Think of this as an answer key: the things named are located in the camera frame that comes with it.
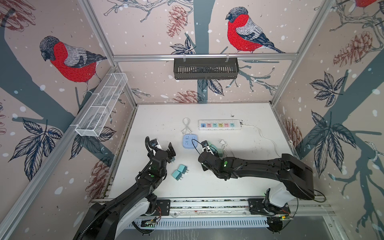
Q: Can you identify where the white multicolour power strip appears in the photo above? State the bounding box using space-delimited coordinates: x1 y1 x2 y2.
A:
198 120 242 131

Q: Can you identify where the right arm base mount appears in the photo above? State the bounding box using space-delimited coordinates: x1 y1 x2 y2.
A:
248 198 291 217

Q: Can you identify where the white hub cable with plug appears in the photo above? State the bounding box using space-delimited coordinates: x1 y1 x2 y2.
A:
218 139 236 158

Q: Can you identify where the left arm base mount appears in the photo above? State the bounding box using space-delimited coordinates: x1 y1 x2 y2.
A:
145 199 171 217

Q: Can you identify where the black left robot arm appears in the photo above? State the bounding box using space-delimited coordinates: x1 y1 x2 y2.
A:
74 137 176 240

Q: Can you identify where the white power strip cable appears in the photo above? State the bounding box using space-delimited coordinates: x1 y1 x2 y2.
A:
240 122 283 158

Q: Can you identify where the white wire mesh shelf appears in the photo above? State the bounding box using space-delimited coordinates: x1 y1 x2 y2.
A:
75 73 128 137

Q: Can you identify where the blue square socket hub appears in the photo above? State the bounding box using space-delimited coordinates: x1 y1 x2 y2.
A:
182 134 198 149

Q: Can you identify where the black hanging wire basket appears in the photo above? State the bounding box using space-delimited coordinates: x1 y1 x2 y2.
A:
174 58 239 80

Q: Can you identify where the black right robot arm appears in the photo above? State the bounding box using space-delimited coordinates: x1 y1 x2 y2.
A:
198 141 315 217

